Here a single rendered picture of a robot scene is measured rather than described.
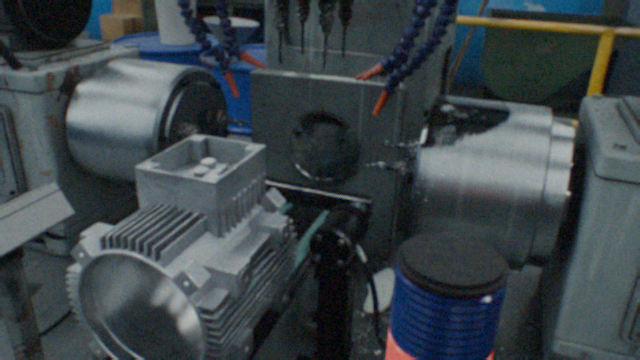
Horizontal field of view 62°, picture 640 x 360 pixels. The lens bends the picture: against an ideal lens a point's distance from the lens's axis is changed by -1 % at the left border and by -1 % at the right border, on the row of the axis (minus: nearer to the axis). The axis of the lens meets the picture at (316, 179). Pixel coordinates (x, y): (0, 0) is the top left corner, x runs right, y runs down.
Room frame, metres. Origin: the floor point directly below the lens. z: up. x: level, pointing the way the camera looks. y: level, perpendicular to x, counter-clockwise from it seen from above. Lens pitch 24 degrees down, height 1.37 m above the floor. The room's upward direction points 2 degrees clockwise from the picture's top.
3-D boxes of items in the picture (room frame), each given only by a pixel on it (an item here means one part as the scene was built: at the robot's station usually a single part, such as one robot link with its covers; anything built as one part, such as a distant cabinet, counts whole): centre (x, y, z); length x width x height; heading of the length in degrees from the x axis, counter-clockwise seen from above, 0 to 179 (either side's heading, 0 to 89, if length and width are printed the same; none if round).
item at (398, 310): (0.25, -0.07, 1.19); 0.06 x 0.06 x 0.04
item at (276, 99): (1.00, -0.03, 0.97); 0.30 x 0.11 x 0.34; 70
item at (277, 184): (0.74, 0.04, 1.01); 0.26 x 0.04 x 0.03; 70
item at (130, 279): (0.53, 0.14, 1.02); 0.20 x 0.19 x 0.19; 160
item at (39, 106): (1.06, 0.59, 0.99); 0.35 x 0.31 x 0.37; 70
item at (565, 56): (4.85, -2.07, 0.43); 1.20 x 0.94 x 0.85; 74
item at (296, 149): (0.94, 0.00, 1.02); 0.15 x 0.02 x 0.15; 70
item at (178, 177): (0.56, 0.13, 1.11); 0.12 x 0.11 x 0.07; 160
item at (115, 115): (0.97, 0.36, 1.04); 0.37 x 0.25 x 0.25; 70
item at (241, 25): (2.44, 0.40, 0.93); 0.25 x 0.24 x 0.25; 162
